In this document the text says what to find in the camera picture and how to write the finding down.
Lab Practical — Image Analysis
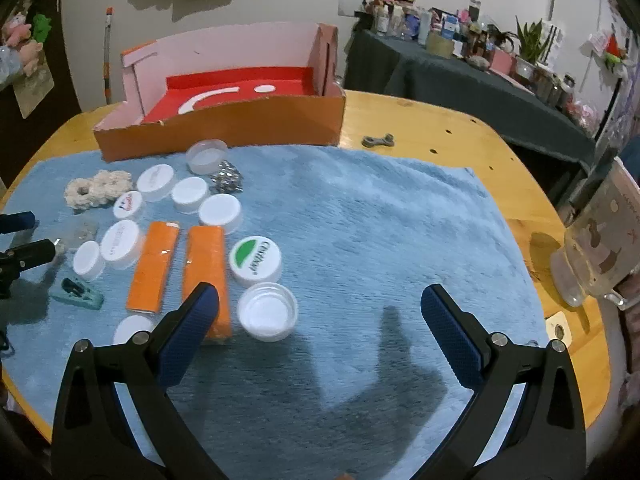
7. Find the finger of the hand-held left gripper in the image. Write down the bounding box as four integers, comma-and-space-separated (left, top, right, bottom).
0, 239, 66, 282
0, 211, 37, 234

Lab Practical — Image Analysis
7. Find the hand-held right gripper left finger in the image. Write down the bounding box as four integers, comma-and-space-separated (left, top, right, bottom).
52, 281, 236, 480

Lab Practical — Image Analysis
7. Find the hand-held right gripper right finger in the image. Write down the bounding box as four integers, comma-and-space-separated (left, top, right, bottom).
420, 284, 587, 480

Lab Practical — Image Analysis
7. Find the clear plastic case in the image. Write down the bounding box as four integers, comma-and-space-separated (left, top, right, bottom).
70, 217, 103, 248

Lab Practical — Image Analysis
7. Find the orange rectangular block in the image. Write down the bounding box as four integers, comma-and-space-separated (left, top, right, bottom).
125, 221, 180, 315
182, 225, 233, 343

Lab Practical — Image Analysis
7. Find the white jar with green label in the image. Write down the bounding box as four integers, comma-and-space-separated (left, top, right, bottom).
229, 236, 283, 288

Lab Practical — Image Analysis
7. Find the cream knitted scrunchie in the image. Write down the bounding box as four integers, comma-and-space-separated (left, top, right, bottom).
64, 170, 133, 209

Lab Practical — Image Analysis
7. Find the white lid red blue logo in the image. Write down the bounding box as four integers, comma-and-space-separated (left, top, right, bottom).
112, 191, 146, 220

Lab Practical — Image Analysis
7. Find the orange cardboard box red inside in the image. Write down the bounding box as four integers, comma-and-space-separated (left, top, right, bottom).
92, 22, 347, 162

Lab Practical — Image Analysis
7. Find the small white jar lid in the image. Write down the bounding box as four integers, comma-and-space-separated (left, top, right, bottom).
73, 241, 106, 281

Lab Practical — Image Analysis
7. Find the teal plastic clip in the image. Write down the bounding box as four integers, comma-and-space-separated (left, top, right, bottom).
49, 277, 105, 309

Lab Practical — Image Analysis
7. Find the brown paper bag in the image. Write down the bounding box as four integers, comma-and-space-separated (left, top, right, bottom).
12, 67, 55, 118

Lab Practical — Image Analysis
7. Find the blue fluffy towel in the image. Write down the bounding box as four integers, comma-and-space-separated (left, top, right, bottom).
0, 142, 548, 480

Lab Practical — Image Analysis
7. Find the pale blue plastic bag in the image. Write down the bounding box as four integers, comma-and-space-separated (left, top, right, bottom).
0, 42, 26, 91

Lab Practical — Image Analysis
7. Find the pink plush toy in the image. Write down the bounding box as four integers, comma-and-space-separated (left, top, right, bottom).
17, 40, 43, 76
2, 10, 33, 46

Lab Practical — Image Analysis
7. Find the translucent round lid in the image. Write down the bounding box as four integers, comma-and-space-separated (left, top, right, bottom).
186, 139, 228, 175

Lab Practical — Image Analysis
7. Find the glass pitcher with bear print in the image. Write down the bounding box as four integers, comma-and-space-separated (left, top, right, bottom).
550, 157, 640, 308

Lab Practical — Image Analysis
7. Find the orange and white mop pole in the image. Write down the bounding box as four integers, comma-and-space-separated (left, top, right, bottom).
102, 7, 115, 106

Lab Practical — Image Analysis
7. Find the dark wooden door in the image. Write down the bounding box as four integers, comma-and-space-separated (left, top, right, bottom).
0, 0, 82, 161

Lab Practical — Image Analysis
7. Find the pink bag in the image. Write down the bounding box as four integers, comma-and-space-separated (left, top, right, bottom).
565, 100, 601, 136

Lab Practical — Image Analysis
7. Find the dark cloth covered table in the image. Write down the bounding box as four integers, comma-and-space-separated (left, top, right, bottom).
345, 29, 598, 211

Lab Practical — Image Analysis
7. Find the glass jar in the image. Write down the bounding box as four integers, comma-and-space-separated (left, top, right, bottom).
531, 67, 556, 103

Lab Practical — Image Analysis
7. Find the pink box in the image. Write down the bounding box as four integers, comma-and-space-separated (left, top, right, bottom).
492, 50, 516, 76

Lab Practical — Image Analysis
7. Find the potted green plant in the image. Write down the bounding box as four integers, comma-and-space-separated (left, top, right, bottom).
512, 17, 551, 78

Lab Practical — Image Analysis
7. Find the cluster of cosmetic bottles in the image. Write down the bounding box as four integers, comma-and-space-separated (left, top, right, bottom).
355, 0, 516, 61

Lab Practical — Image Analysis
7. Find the watermelon decoration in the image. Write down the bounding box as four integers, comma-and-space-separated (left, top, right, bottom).
600, 32, 631, 73

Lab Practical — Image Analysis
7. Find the white fridge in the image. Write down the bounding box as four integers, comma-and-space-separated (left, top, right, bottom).
550, 0, 618, 126

